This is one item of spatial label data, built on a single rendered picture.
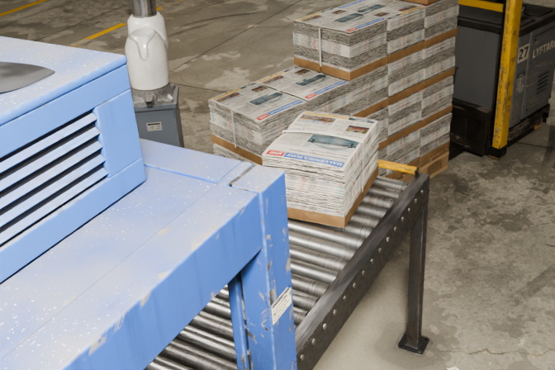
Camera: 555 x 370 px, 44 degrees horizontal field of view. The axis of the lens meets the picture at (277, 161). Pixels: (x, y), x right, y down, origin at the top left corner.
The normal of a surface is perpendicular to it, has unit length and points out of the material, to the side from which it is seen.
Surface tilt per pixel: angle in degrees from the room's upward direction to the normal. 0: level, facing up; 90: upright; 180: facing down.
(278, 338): 90
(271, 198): 90
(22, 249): 90
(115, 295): 0
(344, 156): 2
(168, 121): 90
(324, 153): 1
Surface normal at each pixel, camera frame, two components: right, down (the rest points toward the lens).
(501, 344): -0.06, -0.88
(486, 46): -0.73, 0.36
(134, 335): 0.86, 0.19
